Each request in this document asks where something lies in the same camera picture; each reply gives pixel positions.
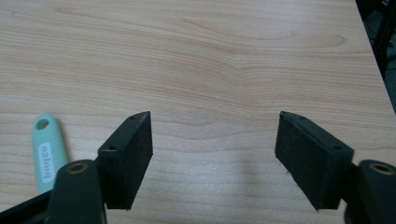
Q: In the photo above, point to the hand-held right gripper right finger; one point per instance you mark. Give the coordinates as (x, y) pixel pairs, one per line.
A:
(311, 161)

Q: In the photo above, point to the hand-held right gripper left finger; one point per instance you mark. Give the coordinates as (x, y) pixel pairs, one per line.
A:
(124, 165)

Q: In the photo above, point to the black metal stand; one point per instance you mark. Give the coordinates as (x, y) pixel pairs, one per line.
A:
(384, 34)

